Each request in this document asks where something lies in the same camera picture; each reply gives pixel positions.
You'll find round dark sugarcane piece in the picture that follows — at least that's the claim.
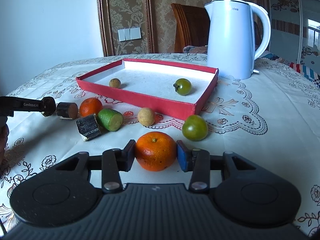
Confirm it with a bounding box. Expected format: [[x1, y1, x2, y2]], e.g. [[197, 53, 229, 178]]
[[56, 102, 78, 120]]

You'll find green tomato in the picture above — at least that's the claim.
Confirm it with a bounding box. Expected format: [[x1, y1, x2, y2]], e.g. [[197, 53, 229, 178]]
[[182, 115, 208, 141], [173, 79, 192, 96]]

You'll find small orange tangerine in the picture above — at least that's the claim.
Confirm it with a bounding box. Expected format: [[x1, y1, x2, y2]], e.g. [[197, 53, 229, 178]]
[[79, 98, 103, 117]]

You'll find dark sugarcane cylinder piece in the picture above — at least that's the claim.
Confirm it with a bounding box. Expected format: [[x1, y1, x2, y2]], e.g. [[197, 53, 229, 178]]
[[75, 114, 101, 141]]

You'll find large orange tangerine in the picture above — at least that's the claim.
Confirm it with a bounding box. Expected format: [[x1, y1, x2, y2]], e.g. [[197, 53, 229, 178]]
[[135, 132, 177, 172]]

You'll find brown longan fruit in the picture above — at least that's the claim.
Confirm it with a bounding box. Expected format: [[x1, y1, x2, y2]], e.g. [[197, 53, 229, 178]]
[[137, 107, 156, 126], [109, 78, 121, 88]]

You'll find person's left hand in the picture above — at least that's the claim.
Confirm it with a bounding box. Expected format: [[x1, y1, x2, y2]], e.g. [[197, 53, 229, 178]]
[[0, 125, 9, 164]]

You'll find green cucumber piece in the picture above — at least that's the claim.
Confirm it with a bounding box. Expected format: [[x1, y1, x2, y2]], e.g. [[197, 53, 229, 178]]
[[98, 108, 124, 132]]

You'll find floral lace tablecloth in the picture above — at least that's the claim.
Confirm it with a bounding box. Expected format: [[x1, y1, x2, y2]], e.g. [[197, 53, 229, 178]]
[[1, 58, 319, 236]]

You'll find red shallow tray box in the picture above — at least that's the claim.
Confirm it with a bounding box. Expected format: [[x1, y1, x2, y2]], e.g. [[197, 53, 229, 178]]
[[76, 58, 219, 120]]

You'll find patterned pillow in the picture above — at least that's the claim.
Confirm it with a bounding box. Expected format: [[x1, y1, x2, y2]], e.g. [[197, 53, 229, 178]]
[[183, 46, 208, 54]]

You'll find wooden bed headboard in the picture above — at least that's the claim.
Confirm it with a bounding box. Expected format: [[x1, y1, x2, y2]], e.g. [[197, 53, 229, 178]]
[[171, 3, 210, 53]]

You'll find white electric kettle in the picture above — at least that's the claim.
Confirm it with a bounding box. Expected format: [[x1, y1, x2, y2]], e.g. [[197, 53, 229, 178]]
[[204, 0, 271, 80]]

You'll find colourful striped bedding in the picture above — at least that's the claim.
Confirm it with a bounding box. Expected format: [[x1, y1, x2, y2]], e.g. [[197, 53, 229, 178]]
[[260, 53, 319, 88]]

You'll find wardrobe with glass doors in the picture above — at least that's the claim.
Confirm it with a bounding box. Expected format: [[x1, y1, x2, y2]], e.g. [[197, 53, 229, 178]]
[[268, 0, 319, 73]]

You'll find white wall switch panel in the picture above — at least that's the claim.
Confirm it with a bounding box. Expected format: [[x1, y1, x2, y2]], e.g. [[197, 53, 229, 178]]
[[118, 27, 142, 42]]

